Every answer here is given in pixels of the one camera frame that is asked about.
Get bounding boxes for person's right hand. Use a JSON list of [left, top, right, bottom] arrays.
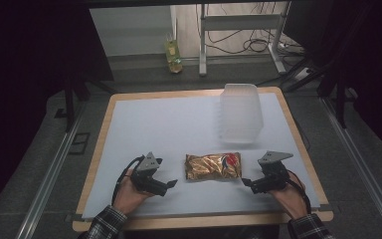
[[268, 172, 309, 221]]

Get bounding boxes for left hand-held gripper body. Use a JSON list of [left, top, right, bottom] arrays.
[[130, 151, 169, 197]]

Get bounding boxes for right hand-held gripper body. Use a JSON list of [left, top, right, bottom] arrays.
[[250, 150, 291, 195]]

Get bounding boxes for white power strip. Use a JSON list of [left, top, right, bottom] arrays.
[[293, 67, 313, 82]]

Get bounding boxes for white metal desk frame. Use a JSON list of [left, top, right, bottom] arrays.
[[198, 2, 292, 78]]

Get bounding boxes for white table mat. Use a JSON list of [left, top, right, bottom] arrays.
[[81, 92, 322, 220]]

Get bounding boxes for black floor cables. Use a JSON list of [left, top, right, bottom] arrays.
[[195, 3, 307, 68]]

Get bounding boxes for person's left hand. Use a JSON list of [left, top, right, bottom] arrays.
[[111, 168, 154, 217]]

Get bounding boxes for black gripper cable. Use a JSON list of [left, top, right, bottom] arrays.
[[286, 169, 313, 214], [110, 154, 146, 207]]

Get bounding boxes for black floor plate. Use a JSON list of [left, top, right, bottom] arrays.
[[68, 131, 92, 155]]

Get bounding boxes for yellow drink bottle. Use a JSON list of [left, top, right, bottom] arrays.
[[163, 32, 184, 75]]

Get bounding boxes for translucent plastic container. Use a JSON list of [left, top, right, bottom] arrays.
[[219, 83, 265, 144]]

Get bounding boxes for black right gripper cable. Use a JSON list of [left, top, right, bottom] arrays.
[[286, 169, 313, 214]]

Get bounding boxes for gold foil snack packet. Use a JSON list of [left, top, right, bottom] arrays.
[[184, 151, 244, 182]]

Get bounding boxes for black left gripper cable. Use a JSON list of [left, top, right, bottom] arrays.
[[110, 154, 146, 207]]

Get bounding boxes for black stand leg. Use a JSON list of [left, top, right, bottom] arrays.
[[317, 59, 359, 129], [63, 74, 93, 133]]

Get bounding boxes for aluminium floor rail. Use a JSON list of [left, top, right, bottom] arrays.
[[14, 99, 89, 239], [320, 97, 382, 239]]

